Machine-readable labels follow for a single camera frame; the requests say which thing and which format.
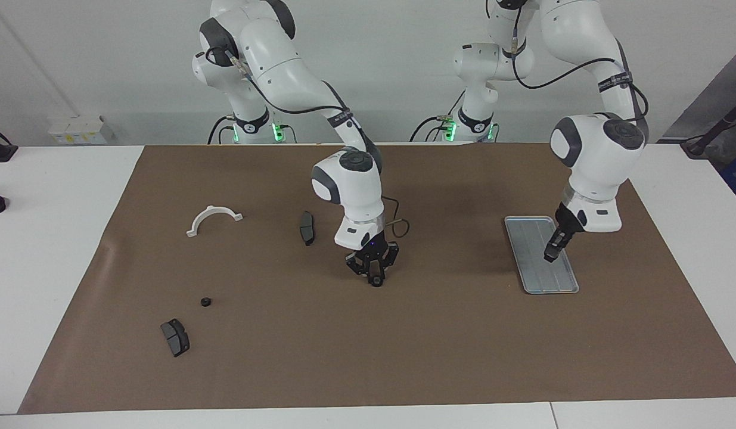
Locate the black right base cable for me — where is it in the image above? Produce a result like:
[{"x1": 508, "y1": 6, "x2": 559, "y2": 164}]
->
[{"x1": 207, "y1": 115, "x2": 234, "y2": 145}]

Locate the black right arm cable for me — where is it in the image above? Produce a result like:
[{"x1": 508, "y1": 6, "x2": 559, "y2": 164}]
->
[{"x1": 206, "y1": 46, "x2": 411, "y2": 239}]

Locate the short grey brake pad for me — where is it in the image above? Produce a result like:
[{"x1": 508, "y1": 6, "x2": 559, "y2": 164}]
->
[{"x1": 160, "y1": 319, "x2": 191, "y2": 358}]

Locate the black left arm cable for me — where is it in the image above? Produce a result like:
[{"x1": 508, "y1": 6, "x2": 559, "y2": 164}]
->
[{"x1": 511, "y1": 18, "x2": 650, "y2": 129}]

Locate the black left base cable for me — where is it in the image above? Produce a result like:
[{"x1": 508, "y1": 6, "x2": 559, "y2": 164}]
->
[{"x1": 409, "y1": 89, "x2": 470, "y2": 142}]

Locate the black table clamp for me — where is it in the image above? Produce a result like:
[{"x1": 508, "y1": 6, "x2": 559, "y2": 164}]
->
[{"x1": 0, "y1": 125, "x2": 18, "y2": 163}]

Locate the brown table mat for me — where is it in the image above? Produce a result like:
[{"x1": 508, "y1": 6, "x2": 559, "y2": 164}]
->
[{"x1": 17, "y1": 143, "x2": 736, "y2": 415}]

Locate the white wall socket box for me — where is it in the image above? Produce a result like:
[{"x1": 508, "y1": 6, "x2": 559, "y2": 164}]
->
[{"x1": 48, "y1": 115, "x2": 115, "y2": 145}]

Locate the black stand pole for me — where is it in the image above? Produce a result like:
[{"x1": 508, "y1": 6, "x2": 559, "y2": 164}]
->
[{"x1": 681, "y1": 95, "x2": 736, "y2": 158}]

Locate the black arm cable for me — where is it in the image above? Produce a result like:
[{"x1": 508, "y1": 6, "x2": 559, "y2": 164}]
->
[
  {"x1": 511, "y1": 18, "x2": 650, "y2": 129},
  {"x1": 206, "y1": 46, "x2": 411, "y2": 239}
]

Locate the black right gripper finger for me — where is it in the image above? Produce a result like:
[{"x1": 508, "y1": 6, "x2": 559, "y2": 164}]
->
[
  {"x1": 344, "y1": 249, "x2": 375, "y2": 282},
  {"x1": 377, "y1": 241, "x2": 400, "y2": 282}
]

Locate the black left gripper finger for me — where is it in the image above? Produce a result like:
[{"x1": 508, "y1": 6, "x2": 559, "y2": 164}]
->
[{"x1": 544, "y1": 229, "x2": 574, "y2": 263}]

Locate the black base cable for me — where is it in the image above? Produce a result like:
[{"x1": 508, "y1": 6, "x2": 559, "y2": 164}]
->
[
  {"x1": 409, "y1": 89, "x2": 470, "y2": 142},
  {"x1": 207, "y1": 115, "x2": 234, "y2": 145}
]

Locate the silver metal tray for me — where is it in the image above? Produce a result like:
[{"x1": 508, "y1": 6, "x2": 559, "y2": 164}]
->
[{"x1": 504, "y1": 216, "x2": 580, "y2": 295}]

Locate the white curved plastic bracket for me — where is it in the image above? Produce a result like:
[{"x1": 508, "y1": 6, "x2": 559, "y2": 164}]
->
[{"x1": 186, "y1": 205, "x2": 244, "y2": 238}]

